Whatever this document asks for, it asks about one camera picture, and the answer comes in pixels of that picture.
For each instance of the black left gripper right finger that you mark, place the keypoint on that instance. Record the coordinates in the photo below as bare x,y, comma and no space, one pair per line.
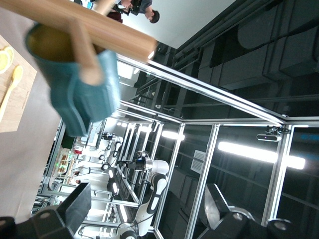
216,211

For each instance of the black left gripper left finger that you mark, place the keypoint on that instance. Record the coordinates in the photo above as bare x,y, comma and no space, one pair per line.
74,209

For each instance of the teal ribbed mug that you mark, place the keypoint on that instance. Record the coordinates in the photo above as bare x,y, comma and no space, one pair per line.
99,99

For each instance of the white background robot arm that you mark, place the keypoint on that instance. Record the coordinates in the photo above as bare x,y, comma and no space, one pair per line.
96,174

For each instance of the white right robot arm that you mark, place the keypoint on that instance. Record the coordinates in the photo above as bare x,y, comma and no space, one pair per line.
160,167

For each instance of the wooden mug tree rack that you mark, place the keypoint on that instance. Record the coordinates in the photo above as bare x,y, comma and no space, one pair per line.
112,32

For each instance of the fluorescent tube light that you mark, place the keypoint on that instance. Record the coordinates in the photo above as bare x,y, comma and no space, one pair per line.
174,135
249,152

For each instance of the wooden cutting board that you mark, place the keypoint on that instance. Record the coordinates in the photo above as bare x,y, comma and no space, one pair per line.
22,99

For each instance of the yellow plastic fork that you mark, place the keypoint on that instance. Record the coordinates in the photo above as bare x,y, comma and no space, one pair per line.
16,74

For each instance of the lemon slice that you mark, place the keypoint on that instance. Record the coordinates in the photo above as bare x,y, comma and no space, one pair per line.
3,66
7,53

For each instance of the person with black hair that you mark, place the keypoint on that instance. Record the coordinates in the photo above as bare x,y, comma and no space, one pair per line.
154,17

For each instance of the frame-mounted grey camera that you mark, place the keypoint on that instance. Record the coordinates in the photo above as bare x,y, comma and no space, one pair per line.
268,137

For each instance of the aluminium cage frame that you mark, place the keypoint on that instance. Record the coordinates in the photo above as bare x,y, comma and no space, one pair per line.
224,95

